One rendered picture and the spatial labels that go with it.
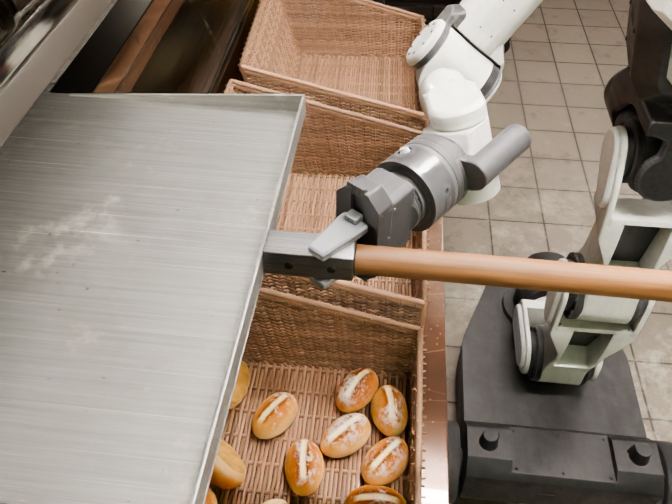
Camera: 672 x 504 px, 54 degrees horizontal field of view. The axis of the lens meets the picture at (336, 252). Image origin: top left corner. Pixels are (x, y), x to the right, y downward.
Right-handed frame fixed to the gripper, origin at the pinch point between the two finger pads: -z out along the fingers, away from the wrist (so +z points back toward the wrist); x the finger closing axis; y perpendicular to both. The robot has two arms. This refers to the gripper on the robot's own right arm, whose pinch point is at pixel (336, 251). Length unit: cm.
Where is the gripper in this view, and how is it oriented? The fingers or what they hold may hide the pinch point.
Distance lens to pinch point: 65.6
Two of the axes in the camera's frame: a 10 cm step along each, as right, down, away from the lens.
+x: 0.0, 7.0, 7.2
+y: -7.5, -4.7, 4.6
